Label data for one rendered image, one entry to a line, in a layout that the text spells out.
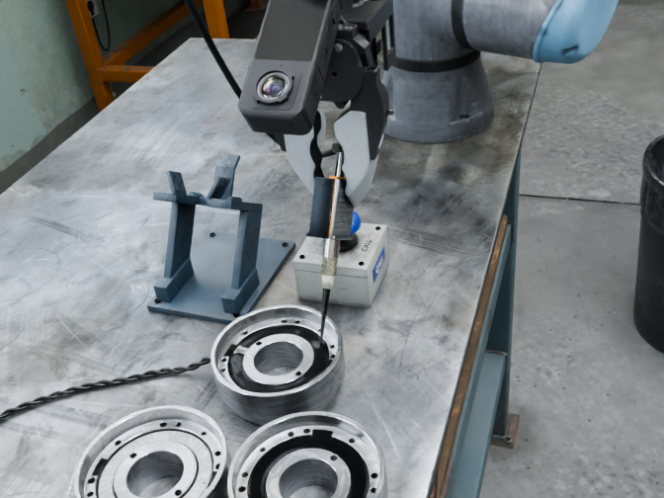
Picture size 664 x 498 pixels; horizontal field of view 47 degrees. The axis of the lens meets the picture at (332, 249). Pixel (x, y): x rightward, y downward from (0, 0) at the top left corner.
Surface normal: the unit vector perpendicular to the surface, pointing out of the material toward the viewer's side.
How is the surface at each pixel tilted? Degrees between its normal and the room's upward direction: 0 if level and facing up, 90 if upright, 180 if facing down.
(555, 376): 0
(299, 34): 32
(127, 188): 0
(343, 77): 90
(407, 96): 72
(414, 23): 94
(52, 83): 90
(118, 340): 0
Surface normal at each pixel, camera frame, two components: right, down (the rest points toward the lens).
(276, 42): -0.23, -0.38
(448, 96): 0.11, 0.29
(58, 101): 0.94, 0.11
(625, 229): -0.10, -0.81
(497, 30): -0.57, 0.66
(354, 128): -0.35, 0.58
